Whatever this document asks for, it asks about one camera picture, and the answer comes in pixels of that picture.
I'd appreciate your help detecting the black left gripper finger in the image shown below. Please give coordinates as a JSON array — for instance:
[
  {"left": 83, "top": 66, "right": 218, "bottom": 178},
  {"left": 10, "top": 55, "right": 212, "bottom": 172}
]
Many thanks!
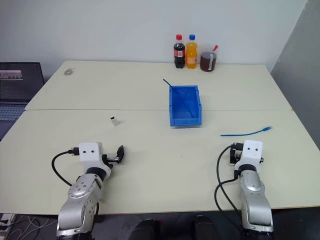
[{"left": 115, "top": 144, "right": 126, "bottom": 165}]

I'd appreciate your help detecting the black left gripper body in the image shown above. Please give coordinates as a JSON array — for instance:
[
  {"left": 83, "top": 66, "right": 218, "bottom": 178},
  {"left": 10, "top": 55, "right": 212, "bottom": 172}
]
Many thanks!
[{"left": 102, "top": 154, "right": 121, "bottom": 169}]

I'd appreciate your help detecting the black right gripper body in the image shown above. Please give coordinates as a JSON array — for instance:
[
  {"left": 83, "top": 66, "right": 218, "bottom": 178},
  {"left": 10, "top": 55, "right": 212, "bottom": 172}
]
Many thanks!
[{"left": 229, "top": 142, "right": 246, "bottom": 166}]

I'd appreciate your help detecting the blue plastic storage bin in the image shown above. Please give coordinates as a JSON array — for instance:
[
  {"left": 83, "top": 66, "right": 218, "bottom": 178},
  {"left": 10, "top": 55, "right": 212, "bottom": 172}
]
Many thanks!
[{"left": 168, "top": 84, "right": 203, "bottom": 128}]

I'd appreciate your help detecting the clear jar dark liquid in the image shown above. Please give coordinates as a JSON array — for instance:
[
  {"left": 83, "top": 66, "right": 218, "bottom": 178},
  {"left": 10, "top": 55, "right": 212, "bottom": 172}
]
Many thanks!
[{"left": 199, "top": 43, "right": 218, "bottom": 73}]

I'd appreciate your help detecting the orange soda bottle blue cap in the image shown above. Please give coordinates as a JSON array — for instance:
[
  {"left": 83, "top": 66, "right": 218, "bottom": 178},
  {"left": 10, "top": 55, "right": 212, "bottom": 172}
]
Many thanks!
[{"left": 185, "top": 33, "right": 200, "bottom": 70}]

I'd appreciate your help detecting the cola bottle red cap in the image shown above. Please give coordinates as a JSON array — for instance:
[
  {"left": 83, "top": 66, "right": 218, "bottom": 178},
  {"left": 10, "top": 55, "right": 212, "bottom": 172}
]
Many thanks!
[{"left": 172, "top": 33, "right": 187, "bottom": 69}]

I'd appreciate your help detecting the dark laptop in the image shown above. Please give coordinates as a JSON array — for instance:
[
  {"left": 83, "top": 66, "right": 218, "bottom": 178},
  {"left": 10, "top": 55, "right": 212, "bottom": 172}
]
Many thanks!
[{"left": 0, "top": 61, "right": 46, "bottom": 141}]

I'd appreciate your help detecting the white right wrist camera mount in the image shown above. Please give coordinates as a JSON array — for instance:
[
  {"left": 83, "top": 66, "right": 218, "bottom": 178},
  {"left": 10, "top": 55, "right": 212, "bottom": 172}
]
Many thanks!
[{"left": 234, "top": 139, "right": 264, "bottom": 174}]

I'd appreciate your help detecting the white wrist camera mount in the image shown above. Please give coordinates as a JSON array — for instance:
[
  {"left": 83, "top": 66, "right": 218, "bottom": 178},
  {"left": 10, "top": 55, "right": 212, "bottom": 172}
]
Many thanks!
[
  {"left": 234, "top": 139, "right": 264, "bottom": 174},
  {"left": 78, "top": 141, "right": 112, "bottom": 181}
]

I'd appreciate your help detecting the blue network cable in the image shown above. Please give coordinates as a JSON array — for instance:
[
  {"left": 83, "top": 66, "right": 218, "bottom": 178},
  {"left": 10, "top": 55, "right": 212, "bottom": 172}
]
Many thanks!
[{"left": 220, "top": 126, "right": 274, "bottom": 138}]

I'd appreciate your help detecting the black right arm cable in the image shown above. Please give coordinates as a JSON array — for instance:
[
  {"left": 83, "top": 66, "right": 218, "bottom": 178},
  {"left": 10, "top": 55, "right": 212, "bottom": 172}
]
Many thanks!
[{"left": 214, "top": 143, "right": 245, "bottom": 231}]

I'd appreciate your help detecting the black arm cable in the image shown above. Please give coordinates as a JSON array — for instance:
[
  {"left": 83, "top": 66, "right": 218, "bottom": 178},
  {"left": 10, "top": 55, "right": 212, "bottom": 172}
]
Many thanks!
[
  {"left": 51, "top": 147, "right": 81, "bottom": 187},
  {"left": 214, "top": 143, "right": 245, "bottom": 231}
]

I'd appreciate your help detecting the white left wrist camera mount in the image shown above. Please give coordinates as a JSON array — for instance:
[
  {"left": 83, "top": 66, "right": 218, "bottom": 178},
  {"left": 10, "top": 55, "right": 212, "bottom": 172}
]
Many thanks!
[{"left": 78, "top": 141, "right": 112, "bottom": 181}]

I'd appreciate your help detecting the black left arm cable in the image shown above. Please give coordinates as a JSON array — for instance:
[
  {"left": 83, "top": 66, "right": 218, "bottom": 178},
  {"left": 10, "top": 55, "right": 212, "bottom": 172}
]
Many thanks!
[{"left": 51, "top": 147, "right": 81, "bottom": 187}]

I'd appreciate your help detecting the blue cable in bin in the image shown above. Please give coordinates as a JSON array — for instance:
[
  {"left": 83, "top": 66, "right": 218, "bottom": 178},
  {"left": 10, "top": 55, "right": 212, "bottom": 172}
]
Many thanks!
[{"left": 162, "top": 78, "right": 198, "bottom": 119}]

